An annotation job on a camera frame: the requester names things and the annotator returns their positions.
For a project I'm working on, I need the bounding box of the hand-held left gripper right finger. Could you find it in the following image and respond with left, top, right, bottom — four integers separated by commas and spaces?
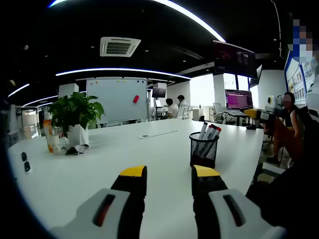
191, 164, 287, 239

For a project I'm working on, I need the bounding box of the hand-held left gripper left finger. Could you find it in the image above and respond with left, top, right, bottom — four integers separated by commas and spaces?
49, 165, 148, 239

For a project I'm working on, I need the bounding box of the black mesh pen holder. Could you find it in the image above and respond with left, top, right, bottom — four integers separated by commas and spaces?
189, 131, 220, 169

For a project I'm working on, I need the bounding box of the white whiteboard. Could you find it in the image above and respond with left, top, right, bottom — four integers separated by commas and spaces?
86, 77, 148, 125

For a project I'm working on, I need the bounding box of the person's right hand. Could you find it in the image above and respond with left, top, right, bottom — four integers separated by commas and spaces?
263, 117, 282, 136

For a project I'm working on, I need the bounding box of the grey side desk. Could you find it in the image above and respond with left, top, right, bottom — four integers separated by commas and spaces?
223, 109, 250, 126

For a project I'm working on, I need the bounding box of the monitor with purple screen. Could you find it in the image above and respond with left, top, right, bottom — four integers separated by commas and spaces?
224, 89, 254, 110

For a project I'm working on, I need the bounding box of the white office chair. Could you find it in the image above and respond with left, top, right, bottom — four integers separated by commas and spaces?
178, 104, 191, 120
213, 102, 225, 120

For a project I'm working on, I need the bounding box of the white chest device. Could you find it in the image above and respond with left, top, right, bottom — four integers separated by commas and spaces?
306, 86, 319, 118

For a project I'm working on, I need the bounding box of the large hanging dark monitor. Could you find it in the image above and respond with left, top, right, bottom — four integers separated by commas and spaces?
213, 39, 257, 79

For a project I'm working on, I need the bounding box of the grey office chair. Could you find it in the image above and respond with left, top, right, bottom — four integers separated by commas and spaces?
253, 161, 287, 185

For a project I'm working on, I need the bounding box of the crumpled dark wrapper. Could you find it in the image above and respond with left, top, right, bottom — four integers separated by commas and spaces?
65, 143, 90, 156

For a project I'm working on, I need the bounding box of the person's black shirt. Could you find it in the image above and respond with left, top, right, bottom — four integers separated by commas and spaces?
245, 159, 319, 239

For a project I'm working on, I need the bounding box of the curved ceiling light strip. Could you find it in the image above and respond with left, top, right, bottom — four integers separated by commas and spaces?
48, 0, 227, 43
55, 67, 192, 80

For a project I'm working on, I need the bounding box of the dark monitor on stand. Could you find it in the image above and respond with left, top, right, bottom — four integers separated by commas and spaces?
152, 87, 167, 98

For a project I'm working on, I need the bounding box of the green plant in white pot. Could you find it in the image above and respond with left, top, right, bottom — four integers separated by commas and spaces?
48, 91, 105, 147

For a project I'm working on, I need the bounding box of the row of coloured magnets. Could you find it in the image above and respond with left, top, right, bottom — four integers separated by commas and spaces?
89, 79, 145, 85

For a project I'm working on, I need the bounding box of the ceiling air conditioner vent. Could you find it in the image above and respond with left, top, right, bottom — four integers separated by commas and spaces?
100, 36, 142, 57

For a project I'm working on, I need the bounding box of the blue white wall poster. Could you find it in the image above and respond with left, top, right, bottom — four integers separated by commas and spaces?
284, 49, 319, 105

